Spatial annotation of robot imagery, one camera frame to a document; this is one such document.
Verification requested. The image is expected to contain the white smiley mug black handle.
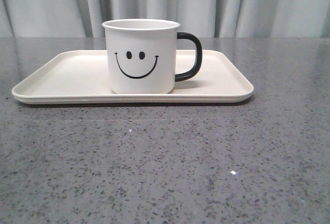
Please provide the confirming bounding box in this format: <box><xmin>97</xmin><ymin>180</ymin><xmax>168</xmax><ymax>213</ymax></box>
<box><xmin>102</xmin><ymin>19</ymin><xmax>203</xmax><ymax>94</ymax></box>

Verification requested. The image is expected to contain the grey pleated curtain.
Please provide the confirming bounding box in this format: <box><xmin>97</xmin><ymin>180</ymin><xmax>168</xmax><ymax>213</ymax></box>
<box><xmin>1</xmin><ymin>0</ymin><xmax>329</xmax><ymax>38</ymax></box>

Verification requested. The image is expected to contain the cream rectangular plastic tray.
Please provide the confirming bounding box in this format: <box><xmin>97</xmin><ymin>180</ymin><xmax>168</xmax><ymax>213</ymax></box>
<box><xmin>12</xmin><ymin>50</ymin><xmax>254</xmax><ymax>105</ymax></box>

